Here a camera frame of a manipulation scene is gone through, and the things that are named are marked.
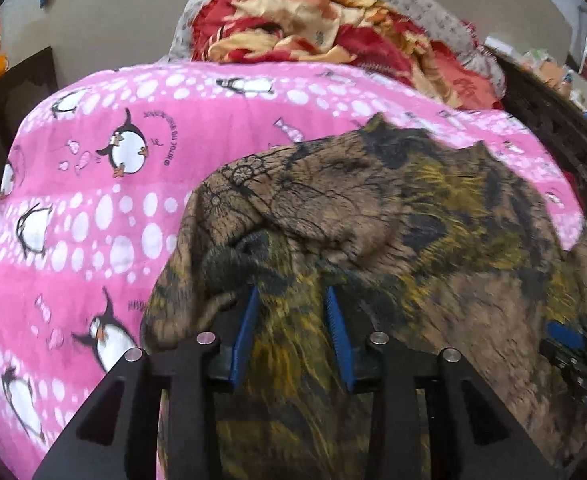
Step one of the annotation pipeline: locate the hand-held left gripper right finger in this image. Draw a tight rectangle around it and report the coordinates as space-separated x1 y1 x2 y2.
325 286 565 480

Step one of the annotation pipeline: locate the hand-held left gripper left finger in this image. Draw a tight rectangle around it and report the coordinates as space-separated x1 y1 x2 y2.
32 286 262 480

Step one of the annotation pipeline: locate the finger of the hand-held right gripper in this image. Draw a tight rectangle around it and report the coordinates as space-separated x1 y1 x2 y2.
540 321 587 411

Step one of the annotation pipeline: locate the brown patterned garment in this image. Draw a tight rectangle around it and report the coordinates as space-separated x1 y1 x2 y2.
140 112 587 480

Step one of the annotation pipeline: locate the pink penguin blanket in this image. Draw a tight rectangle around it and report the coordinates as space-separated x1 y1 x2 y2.
0 60 587 480

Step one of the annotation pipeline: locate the dark wooden headboard shelf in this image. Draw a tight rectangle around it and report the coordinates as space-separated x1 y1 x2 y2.
483 42 587 213

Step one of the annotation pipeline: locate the red floral quilt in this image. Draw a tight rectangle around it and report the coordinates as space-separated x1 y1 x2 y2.
190 0 504 111

